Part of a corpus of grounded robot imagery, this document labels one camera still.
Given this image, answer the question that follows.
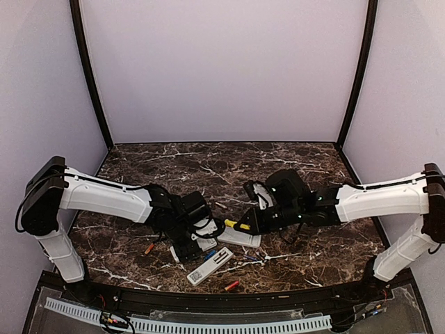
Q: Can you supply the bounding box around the red orange battery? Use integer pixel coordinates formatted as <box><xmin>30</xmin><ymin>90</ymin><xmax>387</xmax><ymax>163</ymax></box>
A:
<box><xmin>225</xmin><ymin>280</ymin><xmax>239</xmax><ymax>291</ymax></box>

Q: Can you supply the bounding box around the white remote with buttons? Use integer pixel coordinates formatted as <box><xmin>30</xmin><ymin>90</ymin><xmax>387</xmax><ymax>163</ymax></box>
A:
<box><xmin>170</xmin><ymin>239</ymin><xmax>217</xmax><ymax>262</ymax></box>

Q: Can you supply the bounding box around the right black frame post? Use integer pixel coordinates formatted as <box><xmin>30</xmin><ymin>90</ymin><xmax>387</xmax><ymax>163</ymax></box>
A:
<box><xmin>336</xmin><ymin>0</ymin><xmax>378</xmax><ymax>151</ymax></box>

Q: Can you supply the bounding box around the white remote with label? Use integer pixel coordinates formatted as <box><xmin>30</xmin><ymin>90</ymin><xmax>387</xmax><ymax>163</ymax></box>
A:
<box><xmin>187</xmin><ymin>247</ymin><xmax>234</xmax><ymax>286</ymax></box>

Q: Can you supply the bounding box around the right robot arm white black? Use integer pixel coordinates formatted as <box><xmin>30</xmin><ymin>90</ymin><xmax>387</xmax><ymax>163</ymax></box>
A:
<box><xmin>233</xmin><ymin>163</ymin><xmax>444</xmax><ymax>302</ymax></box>

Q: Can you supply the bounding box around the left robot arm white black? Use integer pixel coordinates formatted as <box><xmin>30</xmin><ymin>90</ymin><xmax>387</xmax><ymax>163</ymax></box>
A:
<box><xmin>15</xmin><ymin>156</ymin><xmax>210</xmax><ymax>303</ymax></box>

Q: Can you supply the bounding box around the black frame post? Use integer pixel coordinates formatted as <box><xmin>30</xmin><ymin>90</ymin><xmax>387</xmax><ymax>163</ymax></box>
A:
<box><xmin>336</xmin><ymin>0</ymin><xmax>378</xmax><ymax>151</ymax></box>
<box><xmin>69</xmin><ymin>0</ymin><xmax>114</xmax><ymax>150</ymax></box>

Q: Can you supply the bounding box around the yellow handled screwdriver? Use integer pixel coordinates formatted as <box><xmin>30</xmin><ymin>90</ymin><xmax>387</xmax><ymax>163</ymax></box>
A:
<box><xmin>224</xmin><ymin>219</ymin><xmax>250</xmax><ymax>230</ymax></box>

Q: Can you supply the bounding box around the left black frame post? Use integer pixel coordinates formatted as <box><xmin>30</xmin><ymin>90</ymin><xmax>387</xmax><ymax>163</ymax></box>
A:
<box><xmin>69</xmin><ymin>0</ymin><xmax>114</xmax><ymax>150</ymax></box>

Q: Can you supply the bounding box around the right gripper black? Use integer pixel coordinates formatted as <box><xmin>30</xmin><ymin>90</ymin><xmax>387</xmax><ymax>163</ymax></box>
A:
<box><xmin>235</xmin><ymin>202</ymin><xmax>303</xmax><ymax>236</ymax></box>

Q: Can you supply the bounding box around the black front rail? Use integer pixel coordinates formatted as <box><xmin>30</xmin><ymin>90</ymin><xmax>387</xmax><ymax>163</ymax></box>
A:
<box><xmin>60</xmin><ymin>280</ymin><xmax>393</xmax><ymax>314</ymax></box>

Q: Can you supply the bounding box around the blue battery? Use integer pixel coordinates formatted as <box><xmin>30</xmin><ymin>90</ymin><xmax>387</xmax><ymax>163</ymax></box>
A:
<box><xmin>204</xmin><ymin>250</ymin><xmax>216</xmax><ymax>261</ymax></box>

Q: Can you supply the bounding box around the white slotted cable duct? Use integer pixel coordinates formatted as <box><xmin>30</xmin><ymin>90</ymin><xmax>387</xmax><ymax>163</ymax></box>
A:
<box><xmin>44</xmin><ymin>297</ymin><xmax>332</xmax><ymax>333</ymax></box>

